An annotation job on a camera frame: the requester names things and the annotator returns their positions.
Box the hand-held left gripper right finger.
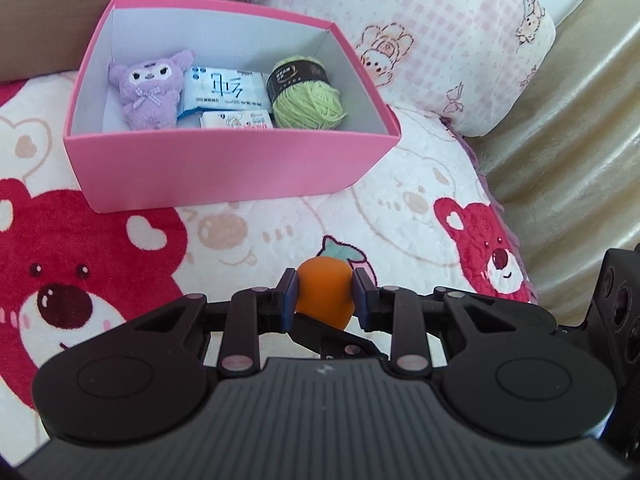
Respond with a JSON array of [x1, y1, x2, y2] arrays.
[[351, 267, 522, 376]]

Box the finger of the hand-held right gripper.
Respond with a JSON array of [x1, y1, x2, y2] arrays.
[[295, 312, 388, 361]]

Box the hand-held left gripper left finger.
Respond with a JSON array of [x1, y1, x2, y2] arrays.
[[132, 267, 301, 379]]

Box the orange toy fruit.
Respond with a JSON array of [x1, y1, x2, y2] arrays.
[[295, 257, 355, 331]]

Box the pink cardboard box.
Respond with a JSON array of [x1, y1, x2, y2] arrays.
[[63, 0, 402, 213]]

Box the white tissue packet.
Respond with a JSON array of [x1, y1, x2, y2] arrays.
[[200, 110, 276, 131]]

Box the green yarn ball black label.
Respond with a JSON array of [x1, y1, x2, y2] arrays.
[[266, 57, 347, 130]]

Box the blue wet wipes pack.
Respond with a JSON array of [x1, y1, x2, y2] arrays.
[[176, 65, 273, 120]]

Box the purple plush toy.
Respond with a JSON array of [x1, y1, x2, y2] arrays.
[[108, 49, 196, 132]]

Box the red bear printed blanket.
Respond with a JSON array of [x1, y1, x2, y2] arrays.
[[0, 70, 540, 411]]

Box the beige shiny cloth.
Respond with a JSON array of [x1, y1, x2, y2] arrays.
[[470, 0, 640, 311]]

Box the pink white printed pillow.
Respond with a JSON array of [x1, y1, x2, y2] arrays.
[[250, 0, 557, 137]]

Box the brown cushion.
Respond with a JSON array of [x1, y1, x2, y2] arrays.
[[0, 0, 266, 83]]

